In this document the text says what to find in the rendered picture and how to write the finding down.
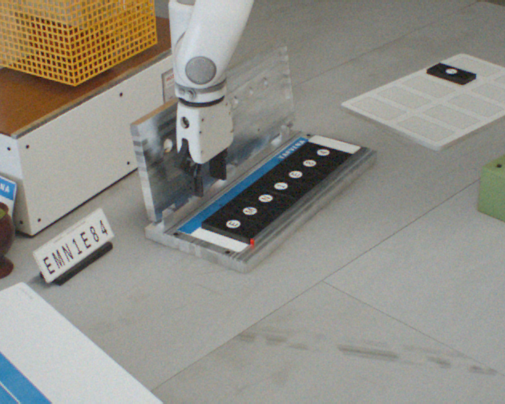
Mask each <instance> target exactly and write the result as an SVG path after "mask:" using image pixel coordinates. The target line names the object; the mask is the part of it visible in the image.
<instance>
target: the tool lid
mask: <svg viewBox="0 0 505 404"><path fill-rule="evenodd" d="M226 75H227V76H226V77H227V92H226V93H227V96H228V101H229V105H230V109H231V116H232V128H233V140H232V143H231V144H230V145H229V146H228V149H227V152H228V156H227V157H226V158H225V160H226V166H227V165H228V164H230V163H231V162H232V163H238V162H240V161H241V160H242V159H243V158H245V157H246V156H248V155H250V158H248V159H249V160H250V159H252V158H253V157H254V156H256V155H257V154H259V153H260V152H262V151H263V150H265V149H266V148H267V147H268V146H269V140H270V139H271V138H273V137H274V136H275V135H277V134H278V133H279V132H281V126H282V125H284V124H285V123H287V124H291V123H293V122H295V121H296V120H295V113H294V106H293V93H292V86H291V79H290V72H289V59H288V52H287V45H286V38H285V36H277V37H275V38H273V39H271V40H270V41H268V42H267V43H265V44H263V45H262V46H259V47H258V48H257V49H255V50H253V51H251V52H249V53H248V54H246V55H245V56H243V57H241V58H240V59H238V60H236V61H235V62H233V63H231V64H229V65H228V67H227V69H226ZM263 78H264V81H265V85H264V86H263V88H262V87H261V80H262V79H263ZM248 88H249V89H250V94H249V97H248V98H247V95H246V91H247V89H248ZM233 97H234V99H235V104H234V106H233V107H232V106H231V101H232V98H233ZM178 103H179V99H178V97H177V96H176V97H175V98H173V99H171V100H169V101H167V102H166V103H164V104H163V105H161V106H159V107H157V108H156V109H155V110H153V111H151V112H149V113H147V114H146V115H144V116H143V117H141V118H139V119H137V120H136V121H135V122H133V123H131V124H130V129H131V137H132V141H133V145H134V149H135V157H136V161H137V165H138V169H139V177H140V181H141V185H142V189H143V197H144V201H145V205H146V209H147V217H148V219H149V220H152V221H158V220H159V219H161V218H162V217H163V213H162V211H164V210H165V209H167V208H168V207H171V208H176V207H178V206H179V205H180V204H182V203H183V202H184V201H185V200H187V199H189V202H188V204H190V203H191V202H193V201H194V200H196V199H197V198H199V197H197V196H193V195H190V194H187V189H186V178H185V175H184V174H183V172H181V171H180V170H179V169H177V168H175V167H174V163H175V160H176V157H177V155H178V148H177V137H176V122H177V109H178ZM166 140H168V143H169V145H168V149H167V151H165V150H164V142H165V141H166ZM200 176H202V177H203V190H204V193H206V192H207V191H208V190H209V189H210V188H211V185H210V183H211V182H212V181H214V179H216V178H214V177H211V176H210V170H209V160H208V161H207V162H205V163H203V164H201V169H200Z"/></svg>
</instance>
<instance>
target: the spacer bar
mask: <svg viewBox="0 0 505 404"><path fill-rule="evenodd" d="M308 141H309V142H312V143H317V144H320V145H323V146H326V147H331V148H335V149H337V150H341V151H344V152H349V153H352V154H354V153H355V152H356V151H357V150H358V149H360V147H358V146H355V145H352V144H348V143H343V142H340V141H337V140H334V139H329V138H325V137H322V136H319V135H315V136H314V137H313V138H311V139H310V140H308Z"/></svg>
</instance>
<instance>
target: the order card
mask: <svg viewBox="0 0 505 404"><path fill-rule="evenodd" d="M114 236H115V235H114V233H113V231H112V229H111V226H110V225H109V223H108V221H107V218H106V216H105V214H104V212H103V210H102V208H98V209H97V210H95V211H94V212H93V213H91V214H90V215H88V216H86V217H85V218H83V219H82V220H81V221H79V222H78V223H76V224H74V225H73V226H71V227H70V228H68V229H67V230H66V231H64V232H62V233H61V234H59V235H58V236H56V237H55V238H54V239H52V240H50V241H49V242H47V243H46V244H44V245H43V246H42V247H40V248H38V249H37V250H35V251H34V252H33V255H34V258H35V260H36V261H37V263H38V266H39V268H40V269H41V271H42V274H43V276H44V277H45V279H46V282H47V283H49V282H51V281H53V280H54V279H55V278H56V277H58V276H59V275H61V274H62V273H64V272H65V271H67V270H68V269H69V268H70V267H72V266H73V265H75V264H76V263H78V262H79V261H81V260H82V259H83V258H84V257H86V256H88V255H89V254H90V253H92V252H94V251H95V250H96V249H97V248H99V247H100V246H101V245H103V244H105V243H106V242H108V241H109V240H110V239H111V238H113V237H114Z"/></svg>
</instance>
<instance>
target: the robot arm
mask: <svg viewBox="0 0 505 404"><path fill-rule="evenodd" d="M253 2H254V0H171V1H170V2H169V4H168V8H169V18H170V30H171V41H172V61H173V72H174V84H175V93H176V96H177V97H178V99H179V103H178V109H177V122H176V137H177V148H178V155H177V157H176V160H175V163H174V167H175V168H177V169H179V170H180V171H181V172H183V174H184V175H185V178H186V189H187V194H190V195H193V196H197V197H199V198H201V197H202V196H204V190H203V177H202V176H200V169H201V164H203V163H205V162H207V161H208V160H209V170H210V176H211V177H214V178H217V179H219V180H226V179H227V175H226V160H225V158H226V157H227V156H228V152H227V149H228V146H229V145H230V144H231V143H232V140H233V128H232V116H231V109H230V105H229V101H228V96H227V93H226V92H227V77H226V76H227V75H226V69H227V67H228V65H229V63H230V61H231V59H232V56H233V54H234V52H235V50H236V47H237V45H238V43H239V41H240V38H241V36H242V34H243V32H244V29H245V26H246V24H247V21H248V17H249V15H250V13H251V9H252V7H253ZM191 161H192V162H195V168H194V169H193V168H191V167H190V163H191Z"/></svg>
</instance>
